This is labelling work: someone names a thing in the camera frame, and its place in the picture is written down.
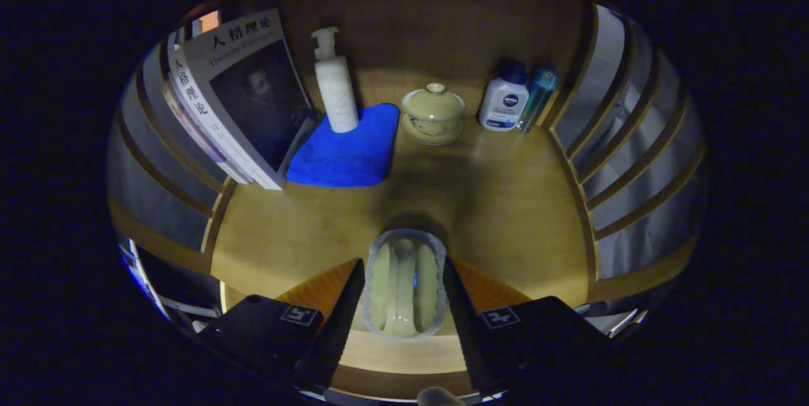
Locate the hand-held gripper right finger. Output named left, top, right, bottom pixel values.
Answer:
left=441, top=256, right=611, bottom=394

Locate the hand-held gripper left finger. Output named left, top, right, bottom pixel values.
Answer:
left=212, top=259, right=367, bottom=391

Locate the wooden countertop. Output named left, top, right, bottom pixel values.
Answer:
left=209, top=68, right=598, bottom=375

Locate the wooden cabinet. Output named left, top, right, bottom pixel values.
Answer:
left=107, top=0, right=705, bottom=331

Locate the blue cloth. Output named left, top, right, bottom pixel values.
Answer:
left=286, top=103, right=401, bottom=188

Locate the beige lidded tea cup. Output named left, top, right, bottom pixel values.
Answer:
left=401, top=82, right=466, bottom=146

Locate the white lotion bottle blue cap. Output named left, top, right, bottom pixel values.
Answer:
left=478, top=59, right=530, bottom=133

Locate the white pump bottle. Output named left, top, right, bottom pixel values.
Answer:
left=312, top=27, right=360, bottom=134

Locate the teal bottle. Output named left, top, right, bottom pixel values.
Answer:
left=516, top=66, right=559, bottom=134

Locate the white book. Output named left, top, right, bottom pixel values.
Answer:
left=167, top=9, right=317, bottom=192

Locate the purple book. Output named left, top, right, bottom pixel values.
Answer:
left=161, top=80, right=250, bottom=185

